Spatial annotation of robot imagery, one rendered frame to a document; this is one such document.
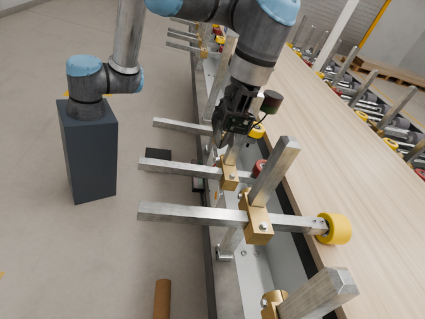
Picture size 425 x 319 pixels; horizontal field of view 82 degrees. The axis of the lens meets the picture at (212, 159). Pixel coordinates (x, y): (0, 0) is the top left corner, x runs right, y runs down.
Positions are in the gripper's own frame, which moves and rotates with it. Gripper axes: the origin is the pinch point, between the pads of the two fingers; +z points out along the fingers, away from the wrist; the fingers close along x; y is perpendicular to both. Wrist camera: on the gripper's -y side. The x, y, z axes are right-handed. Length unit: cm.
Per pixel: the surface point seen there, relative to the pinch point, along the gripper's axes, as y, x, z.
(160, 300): 9, -3, 93
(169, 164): -3.6, -12.1, 14.5
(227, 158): -6.8, 6.5, 10.7
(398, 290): 33, 46, 10
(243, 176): -3.2, 12.9, 14.5
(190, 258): -17, 13, 101
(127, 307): 10, -18, 101
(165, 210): 21.4, -13.0, 4.4
